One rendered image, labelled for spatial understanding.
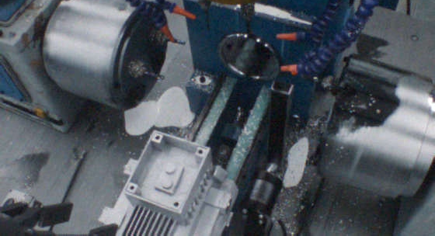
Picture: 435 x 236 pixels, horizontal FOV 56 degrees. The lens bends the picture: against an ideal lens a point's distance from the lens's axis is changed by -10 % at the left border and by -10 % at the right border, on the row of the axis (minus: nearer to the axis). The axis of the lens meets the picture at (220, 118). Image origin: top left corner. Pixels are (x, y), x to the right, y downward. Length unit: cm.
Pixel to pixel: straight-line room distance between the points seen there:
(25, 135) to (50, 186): 19
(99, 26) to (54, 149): 43
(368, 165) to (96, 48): 56
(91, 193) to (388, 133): 71
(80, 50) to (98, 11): 9
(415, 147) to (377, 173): 8
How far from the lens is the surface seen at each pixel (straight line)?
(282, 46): 93
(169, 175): 72
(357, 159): 78
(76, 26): 94
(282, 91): 64
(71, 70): 95
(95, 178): 113
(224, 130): 107
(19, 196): 86
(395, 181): 80
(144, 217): 72
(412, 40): 141
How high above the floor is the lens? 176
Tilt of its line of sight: 57 degrees down
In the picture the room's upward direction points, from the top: 6 degrees counter-clockwise
